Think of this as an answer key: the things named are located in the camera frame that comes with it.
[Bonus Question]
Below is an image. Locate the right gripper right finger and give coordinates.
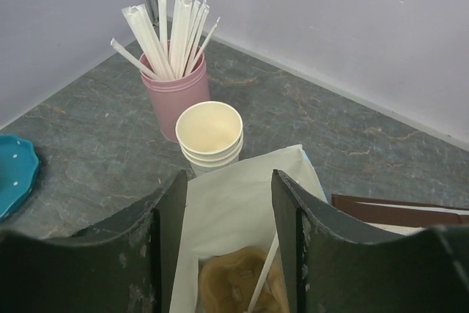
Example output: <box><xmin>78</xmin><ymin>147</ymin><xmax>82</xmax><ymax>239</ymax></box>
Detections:
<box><xmin>271</xmin><ymin>170</ymin><xmax>468</xmax><ymax>312</ymax></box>

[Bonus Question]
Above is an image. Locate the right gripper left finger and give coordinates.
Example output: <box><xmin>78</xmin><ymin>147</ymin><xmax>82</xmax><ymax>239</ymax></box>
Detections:
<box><xmin>1</xmin><ymin>171</ymin><xmax>188</xmax><ymax>312</ymax></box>

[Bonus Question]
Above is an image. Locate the single white straw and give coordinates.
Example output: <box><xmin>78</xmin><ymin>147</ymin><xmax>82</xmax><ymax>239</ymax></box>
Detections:
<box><xmin>246</xmin><ymin>233</ymin><xmax>279</xmax><ymax>313</ymax></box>

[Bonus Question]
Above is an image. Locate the brown cardboard cup carrier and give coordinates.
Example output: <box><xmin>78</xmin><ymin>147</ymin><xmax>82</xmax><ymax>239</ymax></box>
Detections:
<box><xmin>199</xmin><ymin>246</ymin><xmax>289</xmax><ymax>312</ymax></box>

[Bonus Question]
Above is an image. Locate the blue white paper bag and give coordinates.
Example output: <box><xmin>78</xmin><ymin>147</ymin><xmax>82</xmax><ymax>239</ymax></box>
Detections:
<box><xmin>170</xmin><ymin>144</ymin><xmax>327</xmax><ymax>312</ymax></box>

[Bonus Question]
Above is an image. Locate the colourful patchwork placemat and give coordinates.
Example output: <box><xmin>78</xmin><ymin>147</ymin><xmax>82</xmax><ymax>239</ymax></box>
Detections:
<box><xmin>331</xmin><ymin>194</ymin><xmax>468</xmax><ymax>235</ymax></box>

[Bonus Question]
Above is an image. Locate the blue dotted plate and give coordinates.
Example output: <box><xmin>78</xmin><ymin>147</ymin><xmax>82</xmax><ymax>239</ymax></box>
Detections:
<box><xmin>1</xmin><ymin>134</ymin><xmax>40</xmax><ymax>221</ymax></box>

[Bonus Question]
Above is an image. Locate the stack of paper cups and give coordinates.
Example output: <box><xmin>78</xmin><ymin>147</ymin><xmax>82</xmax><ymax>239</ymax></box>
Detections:
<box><xmin>175</xmin><ymin>100</ymin><xmax>243</xmax><ymax>177</ymax></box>

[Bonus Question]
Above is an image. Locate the pink straw holder cup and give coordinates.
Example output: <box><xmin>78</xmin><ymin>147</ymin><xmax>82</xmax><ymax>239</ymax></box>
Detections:
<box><xmin>140</xmin><ymin>54</ymin><xmax>210</xmax><ymax>143</ymax></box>

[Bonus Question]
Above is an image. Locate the bundle of wrapped straws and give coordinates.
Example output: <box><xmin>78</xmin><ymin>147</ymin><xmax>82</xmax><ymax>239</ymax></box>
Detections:
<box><xmin>111</xmin><ymin>0</ymin><xmax>218</xmax><ymax>81</ymax></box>

